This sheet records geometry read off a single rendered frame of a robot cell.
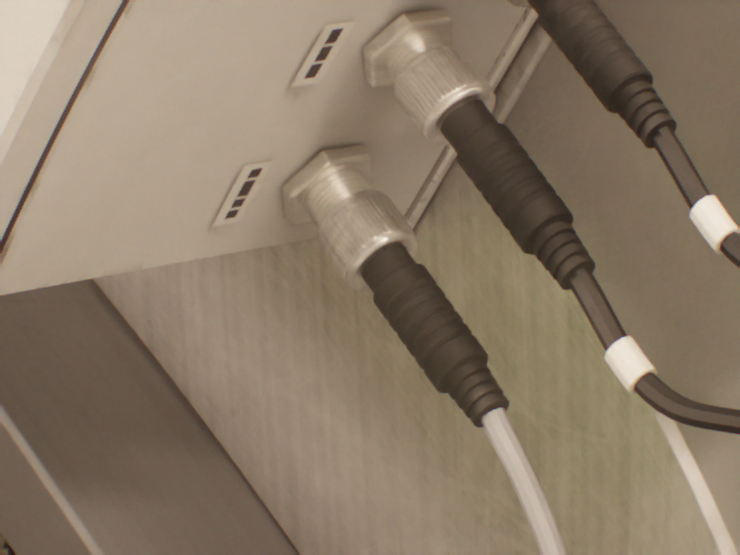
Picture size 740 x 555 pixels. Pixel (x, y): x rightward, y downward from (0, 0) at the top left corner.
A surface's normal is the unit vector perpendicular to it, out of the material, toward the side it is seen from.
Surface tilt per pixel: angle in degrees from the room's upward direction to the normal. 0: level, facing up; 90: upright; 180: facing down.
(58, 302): 35
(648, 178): 90
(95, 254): 133
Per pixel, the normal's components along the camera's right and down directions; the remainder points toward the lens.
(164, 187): 0.51, 0.73
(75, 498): 0.40, -0.68
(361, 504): -0.76, 0.14
